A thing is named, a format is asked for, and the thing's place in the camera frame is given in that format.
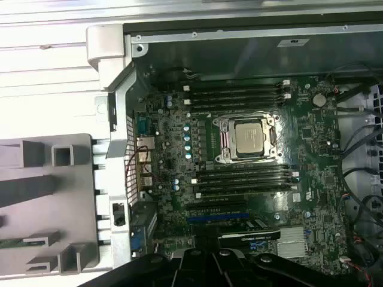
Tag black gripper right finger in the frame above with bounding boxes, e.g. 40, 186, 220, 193
212, 248, 370, 287

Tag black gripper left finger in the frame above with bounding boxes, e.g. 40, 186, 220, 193
78, 248, 218, 287

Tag green RAM stick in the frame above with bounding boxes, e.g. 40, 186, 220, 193
0, 238, 24, 249

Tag black RAM slot white clips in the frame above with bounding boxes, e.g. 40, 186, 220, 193
184, 92, 293, 106
191, 170, 300, 185
194, 185, 297, 199
183, 78, 291, 92

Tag black graphics card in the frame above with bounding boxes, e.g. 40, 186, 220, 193
191, 219, 282, 251

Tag blue expansion slot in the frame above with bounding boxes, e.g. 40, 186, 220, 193
186, 212, 250, 221

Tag silver finned heat sink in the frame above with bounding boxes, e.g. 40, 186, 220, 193
276, 226, 308, 259

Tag CPU socket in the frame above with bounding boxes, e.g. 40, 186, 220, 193
211, 112, 287, 165

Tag silver CPU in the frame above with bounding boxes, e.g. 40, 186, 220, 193
235, 121, 267, 156

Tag metal rear port block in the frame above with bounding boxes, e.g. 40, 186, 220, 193
136, 115, 156, 192

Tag grey plastic part rack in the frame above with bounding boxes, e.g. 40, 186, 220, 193
0, 133, 101, 276

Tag green motherboard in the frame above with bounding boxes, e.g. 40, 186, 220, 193
131, 67, 349, 270

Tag silver coin battery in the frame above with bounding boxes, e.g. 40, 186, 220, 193
311, 93, 327, 108

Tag black open PC case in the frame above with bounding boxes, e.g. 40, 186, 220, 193
86, 20, 383, 287

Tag white barcode sticker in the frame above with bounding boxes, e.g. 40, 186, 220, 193
276, 38, 312, 48

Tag grey case corner latch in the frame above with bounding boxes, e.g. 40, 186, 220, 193
86, 25, 132, 90

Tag wire locking lever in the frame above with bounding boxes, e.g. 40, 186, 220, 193
214, 157, 287, 167
212, 111, 279, 121

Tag metal socket cover frame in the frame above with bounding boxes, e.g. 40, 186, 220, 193
220, 118, 278, 159

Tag thin red wire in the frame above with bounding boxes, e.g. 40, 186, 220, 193
124, 145, 154, 181

